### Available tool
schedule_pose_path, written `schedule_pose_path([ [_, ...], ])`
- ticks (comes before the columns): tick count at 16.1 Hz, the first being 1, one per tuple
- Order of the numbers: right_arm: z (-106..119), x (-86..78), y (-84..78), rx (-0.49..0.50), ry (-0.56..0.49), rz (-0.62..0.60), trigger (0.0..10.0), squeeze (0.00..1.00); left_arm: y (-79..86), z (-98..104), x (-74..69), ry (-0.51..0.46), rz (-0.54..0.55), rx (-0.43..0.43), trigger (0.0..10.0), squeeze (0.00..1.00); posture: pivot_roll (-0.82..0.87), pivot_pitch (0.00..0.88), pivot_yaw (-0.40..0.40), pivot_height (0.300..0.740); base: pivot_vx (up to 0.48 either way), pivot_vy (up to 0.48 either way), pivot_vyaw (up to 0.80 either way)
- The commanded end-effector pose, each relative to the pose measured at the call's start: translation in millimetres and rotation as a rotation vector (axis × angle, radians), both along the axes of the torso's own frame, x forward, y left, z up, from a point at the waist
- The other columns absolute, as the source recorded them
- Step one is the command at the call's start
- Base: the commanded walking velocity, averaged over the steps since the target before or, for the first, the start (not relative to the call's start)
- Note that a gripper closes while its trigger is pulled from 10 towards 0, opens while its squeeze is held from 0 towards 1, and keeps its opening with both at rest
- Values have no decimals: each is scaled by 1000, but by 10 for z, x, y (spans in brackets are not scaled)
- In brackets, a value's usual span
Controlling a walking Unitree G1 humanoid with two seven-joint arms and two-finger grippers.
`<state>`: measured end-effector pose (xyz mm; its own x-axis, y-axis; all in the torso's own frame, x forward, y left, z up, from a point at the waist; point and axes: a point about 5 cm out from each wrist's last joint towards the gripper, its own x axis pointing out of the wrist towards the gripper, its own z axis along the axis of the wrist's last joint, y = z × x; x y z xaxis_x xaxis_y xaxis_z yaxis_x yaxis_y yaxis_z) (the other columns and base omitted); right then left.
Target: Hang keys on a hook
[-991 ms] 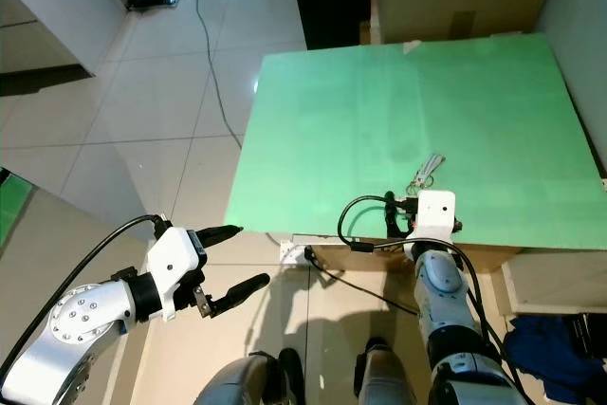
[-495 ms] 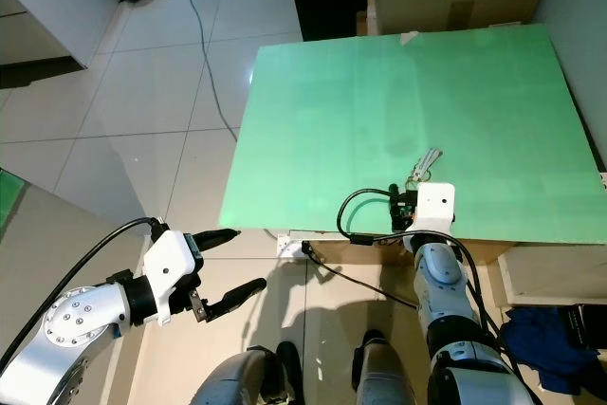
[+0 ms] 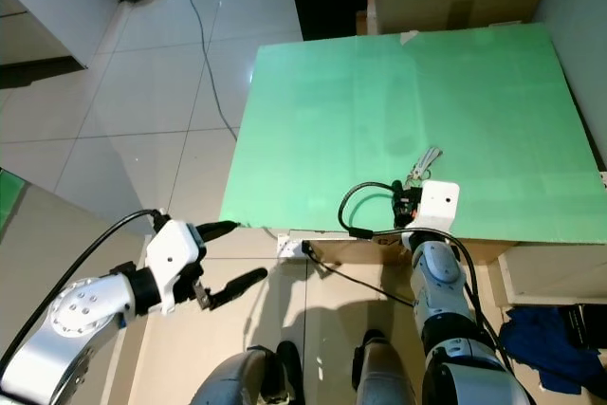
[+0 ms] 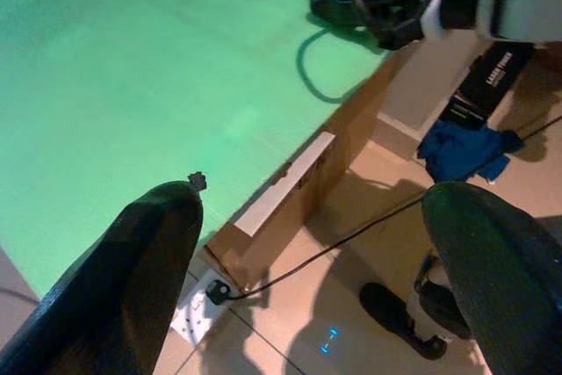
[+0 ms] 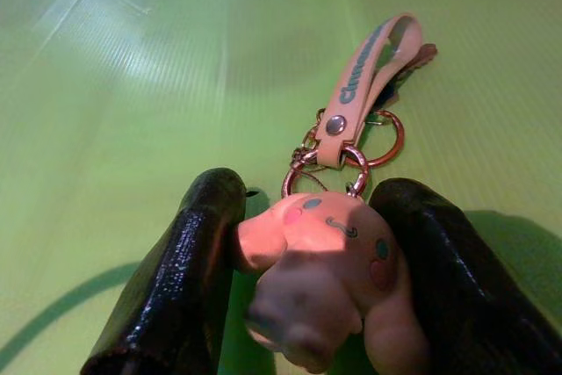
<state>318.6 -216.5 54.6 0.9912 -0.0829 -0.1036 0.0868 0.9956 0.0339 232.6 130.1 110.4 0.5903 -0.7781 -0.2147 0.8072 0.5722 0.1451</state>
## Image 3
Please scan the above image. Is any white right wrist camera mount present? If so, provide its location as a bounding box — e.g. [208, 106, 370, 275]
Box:
[417, 179, 461, 233]

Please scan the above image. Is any silver key bunch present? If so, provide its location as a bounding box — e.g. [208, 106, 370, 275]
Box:
[404, 145, 444, 190]

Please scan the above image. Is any green table mat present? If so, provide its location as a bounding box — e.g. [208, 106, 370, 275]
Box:
[219, 22, 607, 244]

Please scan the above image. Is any blue cloth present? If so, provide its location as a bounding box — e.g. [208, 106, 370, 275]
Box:
[499, 304, 607, 395]

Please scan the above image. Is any black box on floor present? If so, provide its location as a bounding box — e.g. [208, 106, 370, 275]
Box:
[567, 302, 607, 351]

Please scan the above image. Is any green board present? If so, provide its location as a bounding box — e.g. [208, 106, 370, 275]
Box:
[0, 168, 28, 228]

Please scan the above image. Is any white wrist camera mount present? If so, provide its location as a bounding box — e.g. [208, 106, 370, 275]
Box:
[417, 179, 461, 233]
[140, 218, 204, 311]

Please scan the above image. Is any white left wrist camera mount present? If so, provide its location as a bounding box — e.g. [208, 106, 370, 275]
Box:
[140, 218, 204, 311]

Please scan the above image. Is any thin black floor cable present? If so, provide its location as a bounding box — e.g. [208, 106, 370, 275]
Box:
[187, 0, 240, 138]

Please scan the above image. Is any white power socket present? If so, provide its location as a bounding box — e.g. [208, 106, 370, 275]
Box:
[276, 231, 310, 260]

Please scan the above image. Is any wooden table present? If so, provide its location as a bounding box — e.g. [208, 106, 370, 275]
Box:
[280, 227, 607, 309]

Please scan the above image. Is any black cable under table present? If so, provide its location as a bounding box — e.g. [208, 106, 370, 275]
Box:
[301, 240, 425, 311]

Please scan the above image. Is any beige side table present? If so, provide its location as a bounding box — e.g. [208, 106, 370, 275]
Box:
[0, 181, 155, 396]

